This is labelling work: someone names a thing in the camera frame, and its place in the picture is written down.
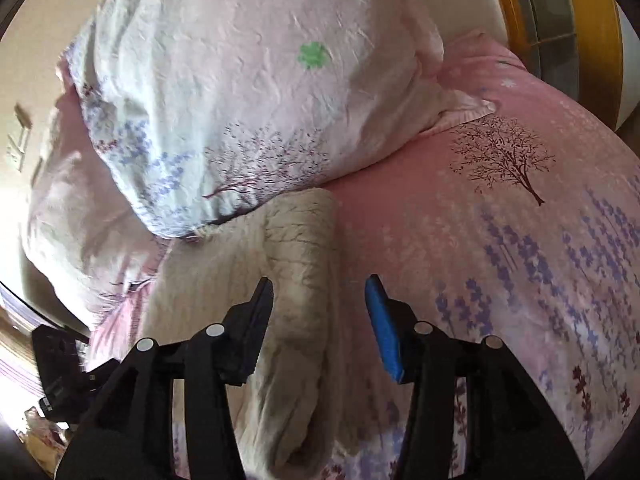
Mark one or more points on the orange wooden headboard frame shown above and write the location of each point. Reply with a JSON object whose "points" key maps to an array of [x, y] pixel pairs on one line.
{"points": [[576, 46]]}

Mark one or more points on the white wall socket panel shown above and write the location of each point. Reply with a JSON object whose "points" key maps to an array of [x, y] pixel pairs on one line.
{"points": [[18, 129]]}

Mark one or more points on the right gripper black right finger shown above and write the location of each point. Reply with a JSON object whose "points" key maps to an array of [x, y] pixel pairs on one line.
{"points": [[512, 431]]}

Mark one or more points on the pink lavender floral duvet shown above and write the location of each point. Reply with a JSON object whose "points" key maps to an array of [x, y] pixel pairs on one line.
{"points": [[522, 224]]}

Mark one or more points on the beige cable-knit sweater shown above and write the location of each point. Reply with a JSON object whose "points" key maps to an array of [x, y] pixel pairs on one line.
{"points": [[286, 417]]}

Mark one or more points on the white lavender-print pillow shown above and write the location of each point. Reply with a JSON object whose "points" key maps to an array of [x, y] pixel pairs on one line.
{"points": [[206, 109]]}

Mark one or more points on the pink white tree-print pillow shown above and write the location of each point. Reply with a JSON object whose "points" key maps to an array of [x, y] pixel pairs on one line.
{"points": [[81, 233]]}

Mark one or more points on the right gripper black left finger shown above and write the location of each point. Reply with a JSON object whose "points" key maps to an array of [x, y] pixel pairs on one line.
{"points": [[127, 431]]}

